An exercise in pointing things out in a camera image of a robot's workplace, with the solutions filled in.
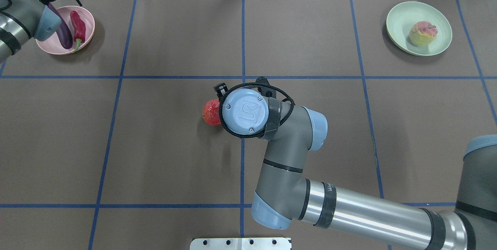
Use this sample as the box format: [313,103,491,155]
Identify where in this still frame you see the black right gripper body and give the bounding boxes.
[213,76,278,100]

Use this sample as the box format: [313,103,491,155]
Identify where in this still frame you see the red chili pepper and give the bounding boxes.
[70,10,86,53]

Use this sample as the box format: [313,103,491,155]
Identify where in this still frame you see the purple eggplant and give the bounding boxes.
[48,3,73,49]

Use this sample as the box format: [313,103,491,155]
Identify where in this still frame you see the peach fruit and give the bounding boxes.
[408,21,438,47]

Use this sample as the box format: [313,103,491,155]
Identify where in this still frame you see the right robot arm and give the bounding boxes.
[270,78,496,211]

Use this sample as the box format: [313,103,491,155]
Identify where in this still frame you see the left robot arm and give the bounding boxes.
[0,0,80,61]

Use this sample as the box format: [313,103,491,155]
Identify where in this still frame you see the pink plate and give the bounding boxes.
[36,5,95,55]

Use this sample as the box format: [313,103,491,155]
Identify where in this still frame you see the green plate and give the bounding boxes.
[386,1,452,57]

